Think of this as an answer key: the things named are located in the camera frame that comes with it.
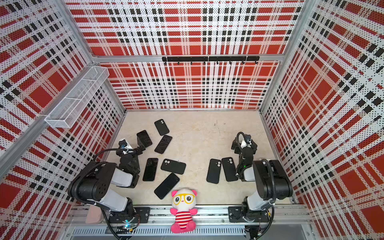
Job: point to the white-edged phone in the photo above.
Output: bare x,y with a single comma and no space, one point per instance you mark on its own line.
144,139

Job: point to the white wire mesh basket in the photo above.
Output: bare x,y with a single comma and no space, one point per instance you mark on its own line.
69,109

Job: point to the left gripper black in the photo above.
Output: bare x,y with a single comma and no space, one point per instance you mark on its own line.
137,149

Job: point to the black phone case top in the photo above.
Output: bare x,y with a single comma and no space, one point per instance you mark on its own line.
161,127

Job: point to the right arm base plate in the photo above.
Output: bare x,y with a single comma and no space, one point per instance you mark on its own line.
239,214

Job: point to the pink phone case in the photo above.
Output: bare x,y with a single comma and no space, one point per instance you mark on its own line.
94,215

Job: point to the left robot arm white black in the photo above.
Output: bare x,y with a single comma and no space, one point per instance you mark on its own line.
92,185

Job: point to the blue phone black screen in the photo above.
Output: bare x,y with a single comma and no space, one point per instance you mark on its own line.
166,186

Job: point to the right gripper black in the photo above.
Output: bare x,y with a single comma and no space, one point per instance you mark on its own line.
244,150

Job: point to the phone with plaid reflection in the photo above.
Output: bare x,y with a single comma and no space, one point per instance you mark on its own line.
163,144

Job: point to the black hook rail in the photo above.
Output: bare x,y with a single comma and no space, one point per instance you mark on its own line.
211,59

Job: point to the black phone case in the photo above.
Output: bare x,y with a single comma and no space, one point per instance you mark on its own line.
214,170
173,166
161,127
229,169

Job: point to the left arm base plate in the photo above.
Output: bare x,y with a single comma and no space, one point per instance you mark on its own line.
138,215

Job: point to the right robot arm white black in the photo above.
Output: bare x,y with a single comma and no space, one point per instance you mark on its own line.
272,182

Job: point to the pink panda plush toy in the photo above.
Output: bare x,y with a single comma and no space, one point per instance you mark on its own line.
183,208

